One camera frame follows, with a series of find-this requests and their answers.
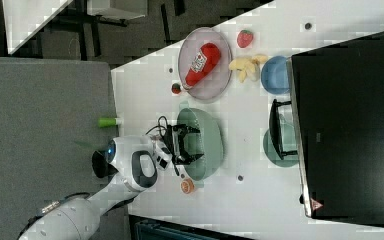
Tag green marker pen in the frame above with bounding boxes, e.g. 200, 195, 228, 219
98, 117, 122, 128

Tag black toaster oven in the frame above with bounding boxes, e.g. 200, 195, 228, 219
269, 31, 384, 228

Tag plush peeled banana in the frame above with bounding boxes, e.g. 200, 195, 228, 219
228, 54, 269, 83

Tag red plush ketchup bottle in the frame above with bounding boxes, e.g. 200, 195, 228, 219
184, 43, 221, 90

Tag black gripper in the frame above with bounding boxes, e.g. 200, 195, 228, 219
163, 124, 203, 165

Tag grey round plate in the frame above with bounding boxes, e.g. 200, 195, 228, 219
178, 27, 232, 101

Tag pink plush strawberry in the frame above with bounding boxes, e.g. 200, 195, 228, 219
236, 30, 254, 48

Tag blue plastic cup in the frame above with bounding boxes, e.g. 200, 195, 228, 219
261, 56, 290, 95

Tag white side table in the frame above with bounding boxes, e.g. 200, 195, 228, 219
0, 0, 148, 55

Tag green plastic mug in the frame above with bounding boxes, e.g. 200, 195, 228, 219
263, 115, 299, 168

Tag small red plush strawberry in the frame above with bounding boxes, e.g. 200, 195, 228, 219
171, 83, 182, 94

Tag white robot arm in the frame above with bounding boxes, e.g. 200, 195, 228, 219
17, 124, 202, 240

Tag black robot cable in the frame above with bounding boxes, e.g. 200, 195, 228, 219
144, 115, 171, 138

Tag plush orange slice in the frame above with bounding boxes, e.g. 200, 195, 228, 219
180, 179, 195, 194

